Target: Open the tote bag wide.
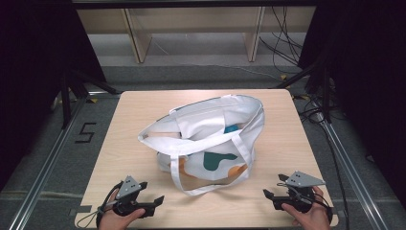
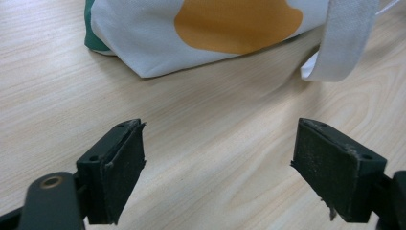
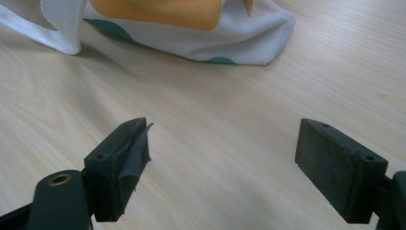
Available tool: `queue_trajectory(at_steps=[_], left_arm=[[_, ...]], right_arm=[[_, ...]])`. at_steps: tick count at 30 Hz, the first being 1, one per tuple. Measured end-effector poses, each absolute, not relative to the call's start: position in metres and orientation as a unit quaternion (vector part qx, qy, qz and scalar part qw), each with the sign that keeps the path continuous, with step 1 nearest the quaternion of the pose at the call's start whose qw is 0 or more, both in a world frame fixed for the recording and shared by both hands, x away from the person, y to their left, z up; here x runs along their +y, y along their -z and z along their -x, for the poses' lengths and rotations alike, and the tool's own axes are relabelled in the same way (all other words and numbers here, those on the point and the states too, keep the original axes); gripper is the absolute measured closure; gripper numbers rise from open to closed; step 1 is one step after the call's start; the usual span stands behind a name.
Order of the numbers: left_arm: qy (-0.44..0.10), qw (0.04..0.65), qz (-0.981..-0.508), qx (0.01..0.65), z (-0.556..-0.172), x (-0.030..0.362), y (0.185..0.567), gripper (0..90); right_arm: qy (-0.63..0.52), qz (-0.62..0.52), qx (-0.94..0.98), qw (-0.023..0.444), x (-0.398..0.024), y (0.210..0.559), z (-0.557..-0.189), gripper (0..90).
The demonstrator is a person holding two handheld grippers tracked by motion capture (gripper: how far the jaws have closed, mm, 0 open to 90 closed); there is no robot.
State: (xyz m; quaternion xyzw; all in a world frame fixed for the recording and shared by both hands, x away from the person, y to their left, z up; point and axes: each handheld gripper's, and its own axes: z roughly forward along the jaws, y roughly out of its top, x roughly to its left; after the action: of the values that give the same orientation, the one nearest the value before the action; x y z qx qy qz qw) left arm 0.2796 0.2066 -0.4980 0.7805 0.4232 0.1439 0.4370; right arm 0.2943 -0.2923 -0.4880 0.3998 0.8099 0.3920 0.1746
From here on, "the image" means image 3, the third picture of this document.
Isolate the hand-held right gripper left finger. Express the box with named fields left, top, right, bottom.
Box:
left=83, top=117, right=154, bottom=223

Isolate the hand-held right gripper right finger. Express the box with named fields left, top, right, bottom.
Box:
left=294, top=118, right=389, bottom=224

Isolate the white cloth bag orange green print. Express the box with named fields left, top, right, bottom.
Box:
left=0, top=0, right=296, bottom=66

